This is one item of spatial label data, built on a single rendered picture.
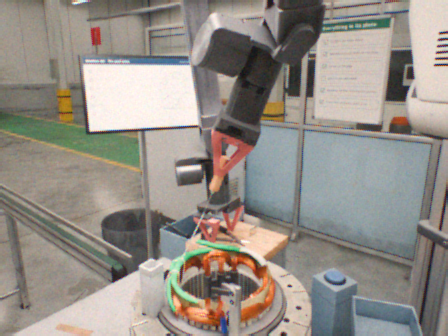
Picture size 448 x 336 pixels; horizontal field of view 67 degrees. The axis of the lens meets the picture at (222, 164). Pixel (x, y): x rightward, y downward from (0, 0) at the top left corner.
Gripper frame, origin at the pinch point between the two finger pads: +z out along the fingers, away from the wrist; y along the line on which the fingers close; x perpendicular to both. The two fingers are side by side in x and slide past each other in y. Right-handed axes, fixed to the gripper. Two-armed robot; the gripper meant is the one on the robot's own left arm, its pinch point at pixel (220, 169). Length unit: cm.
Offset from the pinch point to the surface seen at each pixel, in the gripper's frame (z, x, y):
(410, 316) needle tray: 15.0, 43.3, -2.5
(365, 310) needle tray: 18.4, 36.5, -4.3
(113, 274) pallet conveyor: 78, -22, -56
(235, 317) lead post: 13.9, 8.7, 14.6
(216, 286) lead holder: 11.1, 4.8, 13.4
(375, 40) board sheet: -52, 75, -210
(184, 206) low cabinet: 135, -11, -233
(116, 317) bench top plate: 66, -12, -27
